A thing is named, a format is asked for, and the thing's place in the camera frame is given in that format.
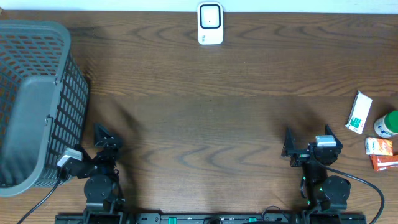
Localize red Top chocolate bar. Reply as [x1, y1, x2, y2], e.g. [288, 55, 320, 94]
[370, 155, 397, 172]

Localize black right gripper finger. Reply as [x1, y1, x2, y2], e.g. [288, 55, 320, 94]
[281, 127, 295, 157]
[325, 124, 343, 147]

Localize white green carton box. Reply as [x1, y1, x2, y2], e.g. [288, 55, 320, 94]
[345, 91, 373, 134]

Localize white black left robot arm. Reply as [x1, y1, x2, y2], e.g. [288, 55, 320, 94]
[57, 123, 124, 223]

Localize grey plastic shopping basket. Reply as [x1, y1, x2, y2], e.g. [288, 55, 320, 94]
[1, 20, 89, 197]

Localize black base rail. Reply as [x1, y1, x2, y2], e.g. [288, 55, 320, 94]
[55, 212, 368, 224]

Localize orange white snack packet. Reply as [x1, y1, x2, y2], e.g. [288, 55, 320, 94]
[365, 137, 393, 156]

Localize green lid white jar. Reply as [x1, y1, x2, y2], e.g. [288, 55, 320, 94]
[374, 110, 398, 138]

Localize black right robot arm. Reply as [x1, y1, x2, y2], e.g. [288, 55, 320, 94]
[281, 125, 351, 223]

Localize white barcode scanner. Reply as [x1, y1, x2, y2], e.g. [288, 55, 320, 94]
[197, 2, 224, 45]

